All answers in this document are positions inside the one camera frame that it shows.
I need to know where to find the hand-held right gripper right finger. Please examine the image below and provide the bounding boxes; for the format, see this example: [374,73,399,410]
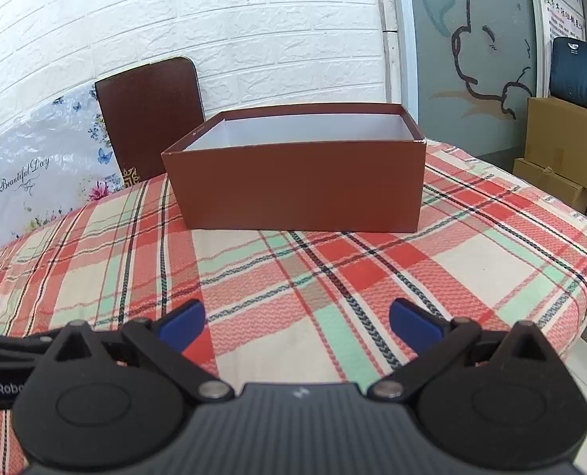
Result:
[367,299,554,401]

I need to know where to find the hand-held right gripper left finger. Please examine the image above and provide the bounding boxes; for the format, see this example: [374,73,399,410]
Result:
[46,300,236,401]

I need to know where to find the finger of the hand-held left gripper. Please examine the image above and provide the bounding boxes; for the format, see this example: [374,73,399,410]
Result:
[0,331,63,370]

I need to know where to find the brown cardboard box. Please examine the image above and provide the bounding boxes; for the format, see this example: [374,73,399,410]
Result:
[161,102,427,234]

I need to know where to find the red plaid tablecloth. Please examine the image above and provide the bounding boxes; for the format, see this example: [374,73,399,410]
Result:
[0,139,587,475]

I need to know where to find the white floral plastic bag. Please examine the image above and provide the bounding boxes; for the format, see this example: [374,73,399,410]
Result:
[0,88,127,252]

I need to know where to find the small plain cardboard box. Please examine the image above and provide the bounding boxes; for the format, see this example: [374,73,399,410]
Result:
[513,157,587,217]

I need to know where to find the brown box lid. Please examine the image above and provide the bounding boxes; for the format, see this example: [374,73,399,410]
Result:
[94,56,206,188]

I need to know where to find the large plain cardboard box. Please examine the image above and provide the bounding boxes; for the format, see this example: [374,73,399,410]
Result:
[525,96,587,192]

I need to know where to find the glass door with cartoon drawing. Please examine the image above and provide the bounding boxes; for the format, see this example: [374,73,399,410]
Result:
[406,0,544,160]

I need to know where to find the white door frame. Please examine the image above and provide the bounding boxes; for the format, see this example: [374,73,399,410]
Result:
[374,0,421,132]

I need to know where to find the wall notice board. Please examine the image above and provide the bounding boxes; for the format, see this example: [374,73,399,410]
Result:
[527,0,587,97]

